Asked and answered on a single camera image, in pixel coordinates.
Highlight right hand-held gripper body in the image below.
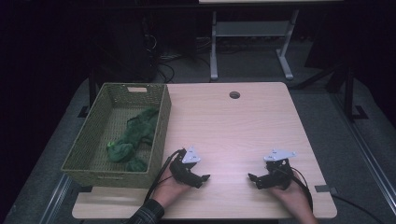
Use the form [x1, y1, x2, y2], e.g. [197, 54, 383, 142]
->
[263, 148, 297, 190]

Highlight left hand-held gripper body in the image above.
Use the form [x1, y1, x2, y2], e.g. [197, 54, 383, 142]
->
[169, 146, 202, 187]

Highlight green fleece garment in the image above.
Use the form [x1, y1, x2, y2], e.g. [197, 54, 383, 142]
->
[106, 106, 160, 173]

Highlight green woven basket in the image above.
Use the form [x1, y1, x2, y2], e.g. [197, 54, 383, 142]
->
[61, 82, 173, 189]

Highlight person's right hand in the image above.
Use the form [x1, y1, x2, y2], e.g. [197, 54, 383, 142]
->
[268, 172, 315, 217]

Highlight person's left hand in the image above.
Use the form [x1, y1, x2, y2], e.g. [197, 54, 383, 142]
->
[150, 166, 191, 210]

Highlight grey tape strip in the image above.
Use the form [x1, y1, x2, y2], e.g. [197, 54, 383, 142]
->
[314, 184, 338, 194]

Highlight black metal stand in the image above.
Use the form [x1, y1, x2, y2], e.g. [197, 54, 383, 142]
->
[343, 60, 370, 121]
[77, 69, 98, 119]

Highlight dark computer tower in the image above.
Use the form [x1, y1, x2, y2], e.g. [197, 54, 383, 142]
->
[92, 12, 158, 83]

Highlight left hand-held gripper black cable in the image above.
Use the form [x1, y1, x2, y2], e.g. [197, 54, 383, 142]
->
[144, 148, 187, 203]

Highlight hand-held gripper black cable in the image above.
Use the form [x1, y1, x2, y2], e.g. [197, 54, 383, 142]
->
[276, 166, 314, 213]
[144, 148, 187, 203]

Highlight right hand-held gripper black cable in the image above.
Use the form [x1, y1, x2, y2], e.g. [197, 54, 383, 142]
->
[276, 166, 314, 213]

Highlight black floor cable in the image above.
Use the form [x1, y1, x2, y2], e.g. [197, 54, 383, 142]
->
[330, 193, 387, 224]

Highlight metal floor rail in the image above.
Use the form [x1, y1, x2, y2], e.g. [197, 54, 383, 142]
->
[329, 92, 396, 207]
[38, 173, 73, 224]

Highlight bundle of background cables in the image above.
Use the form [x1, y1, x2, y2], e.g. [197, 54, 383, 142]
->
[155, 52, 185, 84]

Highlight grey metal table frame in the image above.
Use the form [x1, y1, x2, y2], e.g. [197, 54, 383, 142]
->
[209, 8, 300, 82]

